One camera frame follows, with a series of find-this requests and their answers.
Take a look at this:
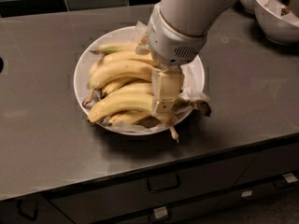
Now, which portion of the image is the large white bowl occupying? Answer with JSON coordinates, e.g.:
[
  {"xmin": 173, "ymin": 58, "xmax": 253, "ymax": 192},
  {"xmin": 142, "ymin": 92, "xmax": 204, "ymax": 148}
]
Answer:
[{"xmin": 73, "ymin": 25, "xmax": 206, "ymax": 137}]

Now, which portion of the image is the dark right drawer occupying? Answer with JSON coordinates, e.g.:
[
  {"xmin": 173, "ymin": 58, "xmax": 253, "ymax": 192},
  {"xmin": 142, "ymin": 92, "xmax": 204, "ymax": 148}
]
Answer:
[{"xmin": 235, "ymin": 142, "xmax": 299, "ymax": 186}]

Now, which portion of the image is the top greenish yellow banana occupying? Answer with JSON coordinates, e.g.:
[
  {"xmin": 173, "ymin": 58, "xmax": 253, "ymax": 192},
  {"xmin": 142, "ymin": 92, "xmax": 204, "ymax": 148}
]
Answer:
[{"xmin": 90, "ymin": 43, "xmax": 137, "ymax": 55}]

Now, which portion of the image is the small yellow banana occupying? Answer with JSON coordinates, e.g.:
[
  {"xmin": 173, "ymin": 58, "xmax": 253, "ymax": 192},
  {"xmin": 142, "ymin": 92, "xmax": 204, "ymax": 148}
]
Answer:
[{"xmin": 82, "ymin": 77, "xmax": 135, "ymax": 106}]

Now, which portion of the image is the dark left drawer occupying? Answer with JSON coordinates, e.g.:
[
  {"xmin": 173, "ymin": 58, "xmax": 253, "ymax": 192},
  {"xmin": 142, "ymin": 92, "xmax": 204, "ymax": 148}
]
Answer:
[{"xmin": 0, "ymin": 195, "xmax": 74, "ymax": 224}]

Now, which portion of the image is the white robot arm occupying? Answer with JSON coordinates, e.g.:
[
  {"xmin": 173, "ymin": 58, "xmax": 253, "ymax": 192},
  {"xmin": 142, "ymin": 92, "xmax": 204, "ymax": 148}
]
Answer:
[{"xmin": 135, "ymin": 0, "xmax": 238, "ymax": 115}]

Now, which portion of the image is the white paper liner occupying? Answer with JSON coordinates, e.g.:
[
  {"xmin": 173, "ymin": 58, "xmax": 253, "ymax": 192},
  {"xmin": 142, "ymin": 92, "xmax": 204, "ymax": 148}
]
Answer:
[{"xmin": 102, "ymin": 21, "xmax": 209, "ymax": 135}]

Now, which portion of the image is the white bowl front right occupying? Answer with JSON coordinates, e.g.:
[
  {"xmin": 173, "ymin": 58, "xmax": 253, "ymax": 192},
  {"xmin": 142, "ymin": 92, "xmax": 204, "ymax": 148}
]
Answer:
[{"xmin": 253, "ymin": 0, "xmax": 299, "ymax": 45}]

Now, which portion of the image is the dark lower drawer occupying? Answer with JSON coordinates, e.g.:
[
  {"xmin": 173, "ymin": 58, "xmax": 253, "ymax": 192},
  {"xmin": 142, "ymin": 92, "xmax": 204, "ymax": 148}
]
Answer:
[{"xmin": 103, "ymin": 171, "xmax": 299, "ymax": 224}]

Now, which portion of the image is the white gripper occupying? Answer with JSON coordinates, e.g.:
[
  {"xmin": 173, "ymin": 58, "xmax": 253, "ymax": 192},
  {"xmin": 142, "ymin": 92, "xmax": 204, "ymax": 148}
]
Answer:
[{"xmin": 135, "ymin": 4, "xmax": 207, "ymax": 115}]

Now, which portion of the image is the large middle yellow banana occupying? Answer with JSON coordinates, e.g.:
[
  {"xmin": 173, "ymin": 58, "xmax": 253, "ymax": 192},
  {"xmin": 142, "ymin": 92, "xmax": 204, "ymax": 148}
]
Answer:
[{"xmin": 88, "ymin": 60, "xmax": 158, "ymax": 90}]

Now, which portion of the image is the dark upper drawer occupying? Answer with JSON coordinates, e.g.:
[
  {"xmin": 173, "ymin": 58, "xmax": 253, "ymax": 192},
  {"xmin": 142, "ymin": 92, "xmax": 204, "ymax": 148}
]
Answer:
[{"xmin": 51, "ymin": 154, "xmax": 254, "ymax": 224}]

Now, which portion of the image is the white bowl back right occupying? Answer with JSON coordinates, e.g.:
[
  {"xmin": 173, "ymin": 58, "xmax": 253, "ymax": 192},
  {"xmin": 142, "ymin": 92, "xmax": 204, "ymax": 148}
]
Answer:
[{"xmin": 239, "ymin": 0, "xmax": 254, "ymax": 14}]

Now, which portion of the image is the dark drawer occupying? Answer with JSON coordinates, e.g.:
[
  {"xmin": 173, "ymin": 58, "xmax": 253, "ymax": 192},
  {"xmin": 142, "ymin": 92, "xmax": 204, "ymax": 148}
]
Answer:
[
  {"xmin": 51, "ymin": 154, "xmax": 254, "ymax": 224},
  {"xmin": 0, "ymin": 195, "xmax": 74, "ymax": 224},
  {"xmin": 103, "ymin": 171, "xmax": 299, "ymax": 224},
  {"xmin": 235, "ymin": 142, "xmax": 299, "ymax": 186}
]

